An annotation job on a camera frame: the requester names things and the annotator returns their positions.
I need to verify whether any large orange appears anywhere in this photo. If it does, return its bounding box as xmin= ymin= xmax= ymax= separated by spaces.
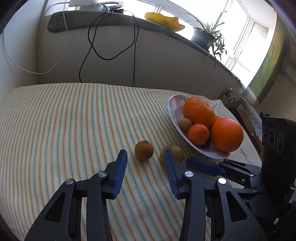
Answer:
xmin=183 ymin=97 xmax=216 ymax=129
xmin=210 ymin=118 xmax=244 ymax=153

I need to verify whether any small brown longan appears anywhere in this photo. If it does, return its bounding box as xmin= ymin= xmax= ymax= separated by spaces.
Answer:
xmin=178 ymin=117 xmax=192 ymax=132

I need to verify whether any striped table cloth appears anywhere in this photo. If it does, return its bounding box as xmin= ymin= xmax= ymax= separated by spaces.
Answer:
xmin=0 ymin=82 xmax=262 ymax=241

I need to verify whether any dark purple plum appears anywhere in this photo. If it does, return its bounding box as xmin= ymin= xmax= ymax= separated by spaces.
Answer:
xmin=199 ymin=137 xmax=211 ymax=149

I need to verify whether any white cable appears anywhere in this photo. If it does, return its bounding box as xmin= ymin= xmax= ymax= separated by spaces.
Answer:
xmin=1 ymin=0 xmax=70 ymax=75

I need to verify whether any green-brown plum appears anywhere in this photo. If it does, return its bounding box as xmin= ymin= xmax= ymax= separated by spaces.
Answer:
xmin=159 ymin=144 xmax=184 ymax=164

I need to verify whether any ring light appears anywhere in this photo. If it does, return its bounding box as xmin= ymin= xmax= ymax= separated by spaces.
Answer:
xmin=99 ymin=1 xmax=124 ymax=14

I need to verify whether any green snack bag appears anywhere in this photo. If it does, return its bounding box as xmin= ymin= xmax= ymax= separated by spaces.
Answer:
xmin=220 ymin=88 xmax=237 ymax=110

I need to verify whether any floral white plate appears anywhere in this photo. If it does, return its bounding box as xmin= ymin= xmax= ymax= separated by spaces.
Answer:
xmin=167 ymin=94 xmax=230 ymax=160

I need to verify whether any wall map poster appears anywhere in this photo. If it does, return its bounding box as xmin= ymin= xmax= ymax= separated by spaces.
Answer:
xmin=248 ymin=16 xmax=285 ymax=104

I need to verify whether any yellow fruit bowl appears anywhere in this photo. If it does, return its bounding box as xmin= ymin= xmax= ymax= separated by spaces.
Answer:
xmin=144 ymin=12 xmax=185 ymax=32

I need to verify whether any cardboard box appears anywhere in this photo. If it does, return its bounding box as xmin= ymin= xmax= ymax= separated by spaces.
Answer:
xmin=234 ymin=97 xmax=263 ymax=155

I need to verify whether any brown kiwi fruit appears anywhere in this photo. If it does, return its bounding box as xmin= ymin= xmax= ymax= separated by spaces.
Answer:
xmin=134 ymin=140 xmax=154 ymax=161

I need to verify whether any potted spider plant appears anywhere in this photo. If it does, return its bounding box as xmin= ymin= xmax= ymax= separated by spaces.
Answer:
xmin=185 ymin=11 xmax=227 ymax=67

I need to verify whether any white power strip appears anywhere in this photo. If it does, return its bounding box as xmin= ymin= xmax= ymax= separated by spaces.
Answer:
xmin=69 ymin=0 xmax=102 ymax=11

